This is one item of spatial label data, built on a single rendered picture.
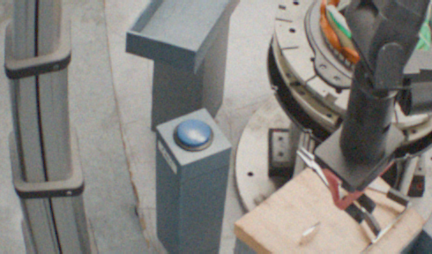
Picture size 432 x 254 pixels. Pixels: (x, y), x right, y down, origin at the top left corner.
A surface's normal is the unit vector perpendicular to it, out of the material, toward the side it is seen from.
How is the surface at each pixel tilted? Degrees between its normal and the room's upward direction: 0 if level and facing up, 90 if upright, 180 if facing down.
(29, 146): 90
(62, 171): 90
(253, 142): 0
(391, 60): 80
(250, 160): 0
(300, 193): 0
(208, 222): 90
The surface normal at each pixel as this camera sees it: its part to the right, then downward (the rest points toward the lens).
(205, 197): 0.47, 0.69
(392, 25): 0.21, 0.62
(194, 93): -0.38, 0.68
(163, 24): 0.06, -0.65
